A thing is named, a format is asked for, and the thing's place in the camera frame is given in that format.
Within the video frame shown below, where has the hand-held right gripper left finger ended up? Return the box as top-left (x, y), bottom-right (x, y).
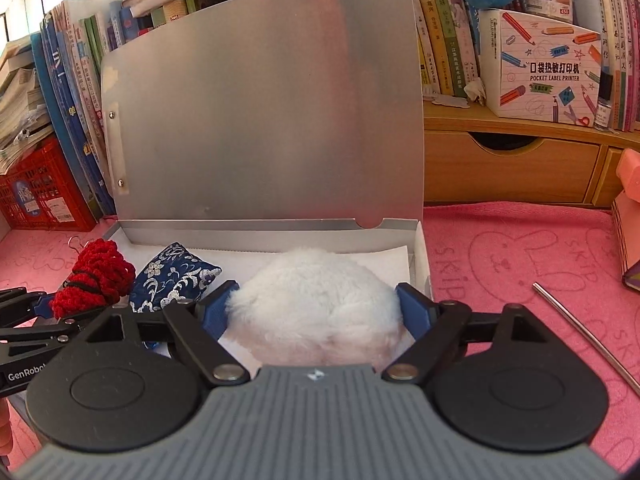
top-left (80, 280), bottom-right (251, 386)

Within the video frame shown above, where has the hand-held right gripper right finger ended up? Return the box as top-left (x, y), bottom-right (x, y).
top-left (382, 282), bottom-right (548, 383)

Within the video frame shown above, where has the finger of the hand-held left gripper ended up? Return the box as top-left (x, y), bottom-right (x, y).
top-left (0, 310), bottom-right (103, 356)
top-left (0, 287), bottom-right (57, 328)

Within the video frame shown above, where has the blue floral fabric pouch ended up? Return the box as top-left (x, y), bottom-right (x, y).
top-left (129, 242), bottom-right (222, 313)

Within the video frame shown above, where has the red knitted pouch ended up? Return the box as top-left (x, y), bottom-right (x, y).
top-left (50, 239), bottom-right (137, 320)

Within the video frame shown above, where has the white fluffy pompom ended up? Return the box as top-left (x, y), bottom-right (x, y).
top-left (226, 246), bottom-right (405, 367)

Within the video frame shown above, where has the grey cardboard box with lid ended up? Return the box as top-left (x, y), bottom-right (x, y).
top-left (10, 0), bottom-right (433, 453)

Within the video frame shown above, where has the pink bunny print mat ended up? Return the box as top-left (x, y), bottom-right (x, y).
top-left (0, 200), bottom-right (640, 476)

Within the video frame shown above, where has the red plastic crate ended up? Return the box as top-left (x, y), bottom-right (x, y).
top-left (0, 135), bottom-right (98, 232)

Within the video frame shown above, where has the thin metal rod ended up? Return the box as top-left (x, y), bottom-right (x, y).
top-left (532, 282), bottom-right (640, 398)

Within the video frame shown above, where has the wooden drawer shelf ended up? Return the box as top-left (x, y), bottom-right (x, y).
top-left (422, 101), bottom-right (640, 211)

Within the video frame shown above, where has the row of upright blue books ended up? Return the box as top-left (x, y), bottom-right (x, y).
top-left (30, 2), bottom-right (121, 218)

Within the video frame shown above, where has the stack of flat books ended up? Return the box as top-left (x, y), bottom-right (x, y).
top-left (0, 40), bottom-right (56, 173)

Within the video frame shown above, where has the white printed carton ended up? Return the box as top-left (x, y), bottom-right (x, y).
top-left (479, 8), bottom-right (603, 123)

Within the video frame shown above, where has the small glass bottle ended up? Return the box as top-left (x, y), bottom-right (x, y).
top-left (594, 72), bottom-right (615, 131)

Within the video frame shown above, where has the row of shelf books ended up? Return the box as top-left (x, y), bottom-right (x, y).
top-left (120, 0), bottom-right (640, 133)

